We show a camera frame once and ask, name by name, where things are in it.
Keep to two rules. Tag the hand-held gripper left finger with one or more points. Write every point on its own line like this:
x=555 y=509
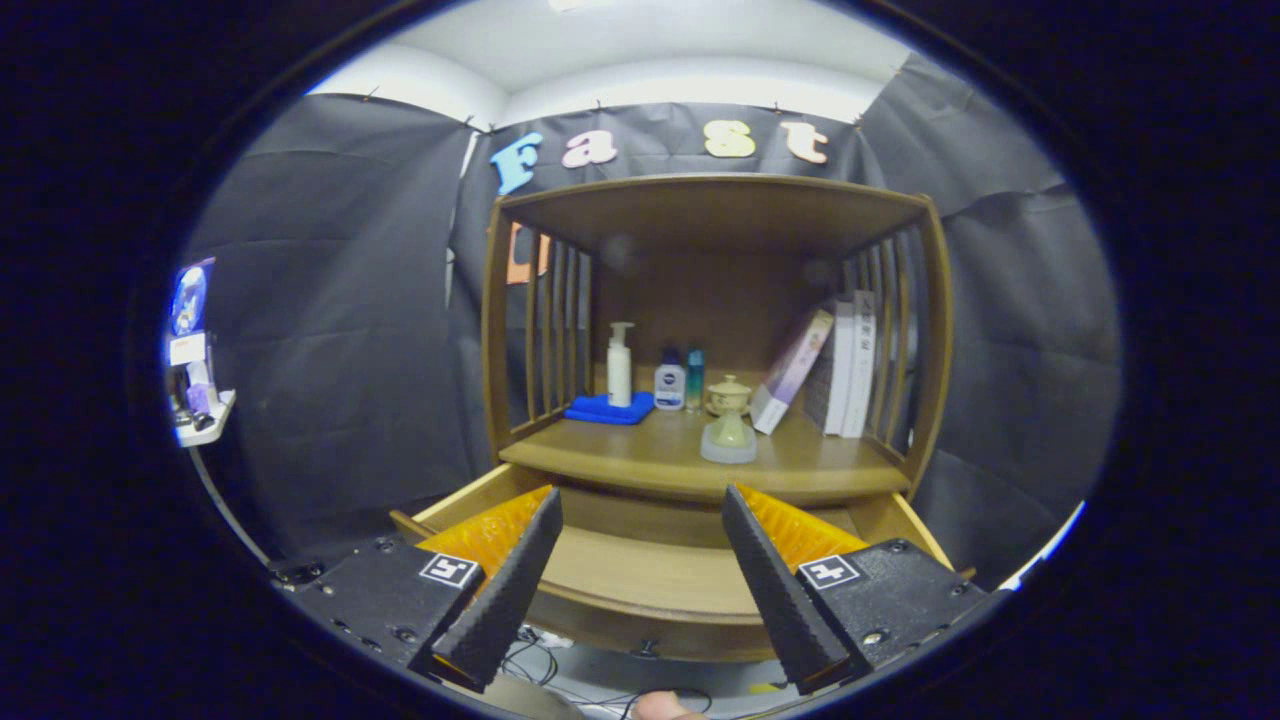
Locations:
x=505 y=595

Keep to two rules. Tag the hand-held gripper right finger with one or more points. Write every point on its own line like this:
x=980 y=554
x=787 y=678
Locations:
x=780 y=590

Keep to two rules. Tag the wooden drawer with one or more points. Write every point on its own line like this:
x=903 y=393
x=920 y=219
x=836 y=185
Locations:
x=640 y=570

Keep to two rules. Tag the wooden countertop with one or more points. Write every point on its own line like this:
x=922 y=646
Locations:
x=800 y=460

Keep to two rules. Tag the wooden cabinet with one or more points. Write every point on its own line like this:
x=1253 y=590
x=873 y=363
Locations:
x=720 y=210

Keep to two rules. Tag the cream lidded teacup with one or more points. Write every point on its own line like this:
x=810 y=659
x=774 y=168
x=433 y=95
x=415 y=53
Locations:
x=728 y=395

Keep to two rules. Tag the blue cloth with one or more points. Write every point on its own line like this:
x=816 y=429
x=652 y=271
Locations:
x=600 y=410

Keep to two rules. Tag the purple and white book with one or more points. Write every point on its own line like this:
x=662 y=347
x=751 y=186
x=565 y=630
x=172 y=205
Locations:
x=790 y=375

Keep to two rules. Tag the teal bottle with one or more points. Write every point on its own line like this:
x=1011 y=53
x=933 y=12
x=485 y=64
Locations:
x=695 y=380

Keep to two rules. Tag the plain white book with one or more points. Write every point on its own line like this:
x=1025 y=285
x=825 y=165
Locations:
x=842 y=370

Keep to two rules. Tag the white bottle blue cap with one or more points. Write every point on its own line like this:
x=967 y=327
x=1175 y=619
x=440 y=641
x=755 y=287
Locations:
x=669 y=388

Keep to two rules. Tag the white book black lettering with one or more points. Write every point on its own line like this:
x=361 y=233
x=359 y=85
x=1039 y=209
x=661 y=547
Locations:
x=862 y=365

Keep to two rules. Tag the white pump bottle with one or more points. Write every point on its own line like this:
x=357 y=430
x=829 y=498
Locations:
x=620 y=375

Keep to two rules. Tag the white panel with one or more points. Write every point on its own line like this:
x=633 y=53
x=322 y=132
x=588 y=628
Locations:
x=1050 y=540

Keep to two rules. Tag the cluttered white shelf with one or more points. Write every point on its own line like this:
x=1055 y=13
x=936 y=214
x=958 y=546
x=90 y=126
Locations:
x=205 y=420

